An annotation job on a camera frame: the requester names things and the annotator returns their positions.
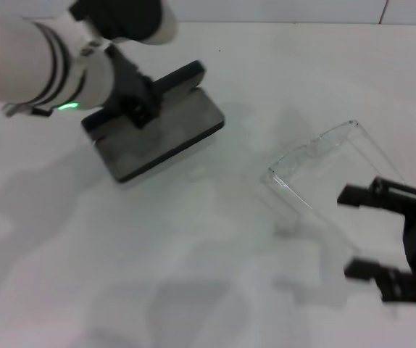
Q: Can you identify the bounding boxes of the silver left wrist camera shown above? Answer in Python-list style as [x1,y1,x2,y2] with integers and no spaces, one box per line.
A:
[68,0,179,47]

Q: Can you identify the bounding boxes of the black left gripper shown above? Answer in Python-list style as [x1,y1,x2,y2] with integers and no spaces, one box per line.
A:
[108,46,162,131]

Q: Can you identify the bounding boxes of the left wrist cable with connector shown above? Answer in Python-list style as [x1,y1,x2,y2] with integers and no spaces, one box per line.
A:
[1,102,54,119]

